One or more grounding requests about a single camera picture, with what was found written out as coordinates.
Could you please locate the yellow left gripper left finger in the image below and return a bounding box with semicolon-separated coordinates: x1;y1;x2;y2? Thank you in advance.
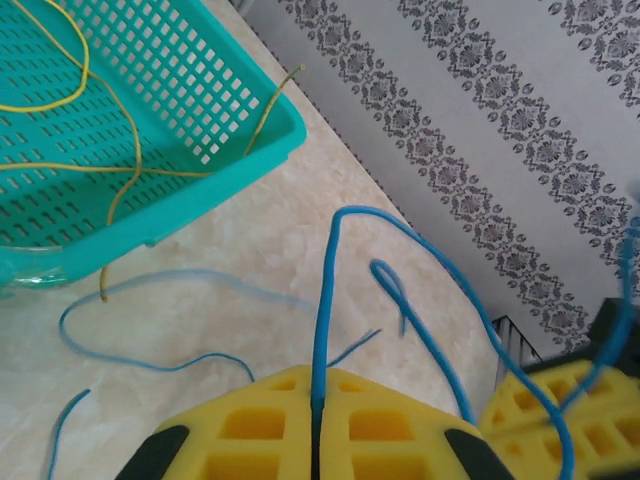
114;364;317;480

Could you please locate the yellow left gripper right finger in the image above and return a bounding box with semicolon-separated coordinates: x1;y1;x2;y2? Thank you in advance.
319;367;516;480

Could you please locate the blue cable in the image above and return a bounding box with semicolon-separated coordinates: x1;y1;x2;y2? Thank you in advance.
47;388;92;479
57;268;321;384
310;205;579;480
369;212;640;426

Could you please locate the teal plastic basket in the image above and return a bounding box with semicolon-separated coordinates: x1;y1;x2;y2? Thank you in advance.
0;0;307;301

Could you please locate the aluminium side rail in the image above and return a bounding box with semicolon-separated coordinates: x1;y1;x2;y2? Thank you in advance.
491;313;545;367

